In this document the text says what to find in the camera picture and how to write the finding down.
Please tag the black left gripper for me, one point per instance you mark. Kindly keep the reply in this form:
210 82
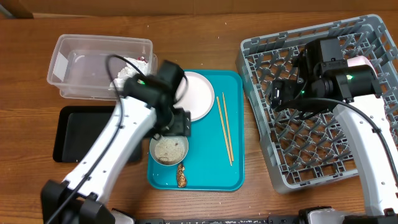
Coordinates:
181 122

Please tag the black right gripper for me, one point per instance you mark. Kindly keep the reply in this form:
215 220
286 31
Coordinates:
288 86

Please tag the bowl with rice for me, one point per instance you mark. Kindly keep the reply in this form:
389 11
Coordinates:
169 150

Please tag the brown food scrap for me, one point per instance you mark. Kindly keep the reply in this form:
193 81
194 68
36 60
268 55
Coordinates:
181 179

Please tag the white napkin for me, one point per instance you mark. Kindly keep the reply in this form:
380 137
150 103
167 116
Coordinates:
132 67

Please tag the red silver foil wrapper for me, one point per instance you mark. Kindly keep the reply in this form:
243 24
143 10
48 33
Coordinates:
142 59

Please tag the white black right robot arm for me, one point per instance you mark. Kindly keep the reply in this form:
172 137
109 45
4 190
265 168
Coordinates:
351 91

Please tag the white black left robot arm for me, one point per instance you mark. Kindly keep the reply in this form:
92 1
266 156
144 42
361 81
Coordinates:
144 107

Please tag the white round plate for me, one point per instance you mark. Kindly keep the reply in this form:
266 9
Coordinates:
196 95

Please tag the left wooden chopstick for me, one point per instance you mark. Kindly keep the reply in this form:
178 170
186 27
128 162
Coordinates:
224 131

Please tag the teal plastic tray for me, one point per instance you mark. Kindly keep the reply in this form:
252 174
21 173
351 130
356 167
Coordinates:
206 163

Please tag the grey plastic dish rack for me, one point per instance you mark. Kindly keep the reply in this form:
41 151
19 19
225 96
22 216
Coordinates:
304 153

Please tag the black plastic tray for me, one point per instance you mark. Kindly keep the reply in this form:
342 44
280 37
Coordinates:
77 130

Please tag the clear plastic bin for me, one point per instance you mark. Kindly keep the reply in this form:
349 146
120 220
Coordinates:
77 67

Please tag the black rail at table edge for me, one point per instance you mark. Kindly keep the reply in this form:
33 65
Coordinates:
272 219

